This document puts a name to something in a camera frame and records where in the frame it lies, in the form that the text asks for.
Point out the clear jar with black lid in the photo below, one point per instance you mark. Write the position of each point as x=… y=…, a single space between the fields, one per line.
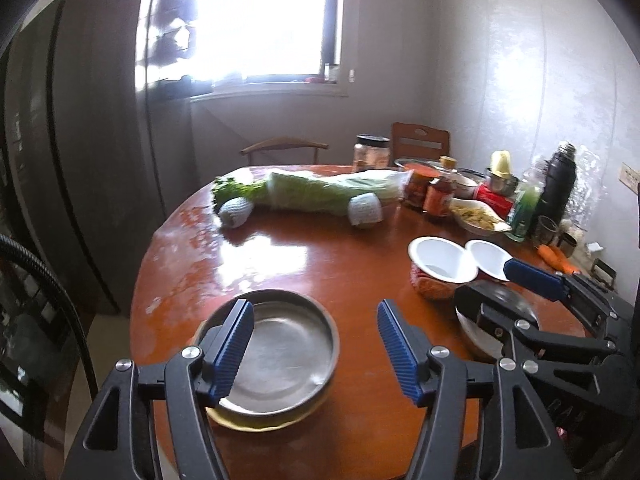
x=371 y=157

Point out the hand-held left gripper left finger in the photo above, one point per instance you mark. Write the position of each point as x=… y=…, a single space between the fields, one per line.
x=232 y=350

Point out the small glass cup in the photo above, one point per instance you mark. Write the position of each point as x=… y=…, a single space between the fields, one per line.
x=547 y=230

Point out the green drink bottle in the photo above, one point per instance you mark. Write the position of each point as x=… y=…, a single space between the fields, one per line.
x=522 y=210

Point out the white dish with food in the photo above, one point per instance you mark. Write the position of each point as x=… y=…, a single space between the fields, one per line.
x=475 y=217

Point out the grey refrigerator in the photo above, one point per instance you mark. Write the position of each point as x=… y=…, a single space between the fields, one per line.
x=100 y=135

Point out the black thermos flask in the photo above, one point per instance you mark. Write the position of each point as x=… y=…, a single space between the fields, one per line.
x=557 y=185

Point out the green leafy vegetable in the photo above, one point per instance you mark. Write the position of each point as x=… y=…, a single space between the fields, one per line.
x=235 y=190

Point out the wrapped napa cabbage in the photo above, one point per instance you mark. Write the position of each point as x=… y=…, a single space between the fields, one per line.
x=310 y=190

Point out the white ceramic bowl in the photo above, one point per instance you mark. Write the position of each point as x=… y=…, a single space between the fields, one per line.
x=465 y=186

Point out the window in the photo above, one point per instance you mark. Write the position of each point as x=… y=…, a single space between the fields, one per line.
x=260 y=20

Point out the large steel bowl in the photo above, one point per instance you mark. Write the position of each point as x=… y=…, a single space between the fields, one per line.
x=472 y=334

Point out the small steel cup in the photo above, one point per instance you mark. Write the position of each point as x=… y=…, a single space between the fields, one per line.
x=568 y=244

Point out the shallow round steel pan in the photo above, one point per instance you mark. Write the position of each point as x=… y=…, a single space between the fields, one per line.
x=285 y=350

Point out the carrot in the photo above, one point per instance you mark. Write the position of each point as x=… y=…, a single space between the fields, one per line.
x=549 y=254
x=567 y=262

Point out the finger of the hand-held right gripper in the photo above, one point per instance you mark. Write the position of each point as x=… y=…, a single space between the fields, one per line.
x=492 y=310
x=532 y=280

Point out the red printed paper bowl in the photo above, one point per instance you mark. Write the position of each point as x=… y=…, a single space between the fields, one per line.
x=440 y=260

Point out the large fruit in foam net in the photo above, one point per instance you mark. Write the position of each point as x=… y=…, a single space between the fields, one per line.
x=366 y=210

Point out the crumpled clear plastic bag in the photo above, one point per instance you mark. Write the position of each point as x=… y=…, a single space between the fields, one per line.
x=587 y=190

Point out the panel-back wooden chair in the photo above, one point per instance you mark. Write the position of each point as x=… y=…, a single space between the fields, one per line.
x=420 y=142

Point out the small white carton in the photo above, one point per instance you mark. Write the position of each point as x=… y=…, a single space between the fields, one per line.
x=595 y=247

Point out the yellow plastic cup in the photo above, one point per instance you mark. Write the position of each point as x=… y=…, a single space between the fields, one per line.
x=500 y=162

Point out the curved-back wooden chair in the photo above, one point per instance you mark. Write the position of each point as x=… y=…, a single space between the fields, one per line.
x=285 y=143

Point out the wall socket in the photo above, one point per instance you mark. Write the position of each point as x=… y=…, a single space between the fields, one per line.
x=630 y=174

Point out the sauce bottle with orange cap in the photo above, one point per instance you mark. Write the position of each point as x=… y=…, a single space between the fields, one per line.
x=440 y=200

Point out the red sauce jar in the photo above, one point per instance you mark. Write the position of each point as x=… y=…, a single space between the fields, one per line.
x=417 y=190

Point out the red tissue box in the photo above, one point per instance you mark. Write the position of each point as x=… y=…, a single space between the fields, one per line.
x=492 y=197

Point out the small fruit in foam net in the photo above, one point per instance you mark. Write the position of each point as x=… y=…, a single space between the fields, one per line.
x=235 y=212

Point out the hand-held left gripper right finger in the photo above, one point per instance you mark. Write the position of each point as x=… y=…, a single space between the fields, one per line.
x=400 y=350

